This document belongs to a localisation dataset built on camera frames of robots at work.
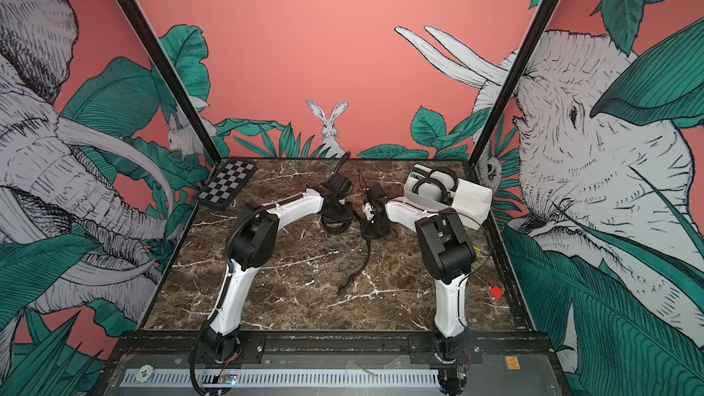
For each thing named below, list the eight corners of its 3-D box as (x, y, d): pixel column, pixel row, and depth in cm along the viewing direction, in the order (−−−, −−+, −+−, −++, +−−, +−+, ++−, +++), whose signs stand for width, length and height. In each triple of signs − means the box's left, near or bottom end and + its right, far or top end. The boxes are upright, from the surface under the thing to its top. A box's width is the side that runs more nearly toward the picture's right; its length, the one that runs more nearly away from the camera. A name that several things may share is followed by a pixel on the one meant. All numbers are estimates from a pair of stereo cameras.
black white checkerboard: (196, 204, 106) (193, 200, 104) (230, 162, 121) (227, 157, 118) (226, 211, 104) (223, 207, 102) (256, 168, 119) (254, 163, 117)
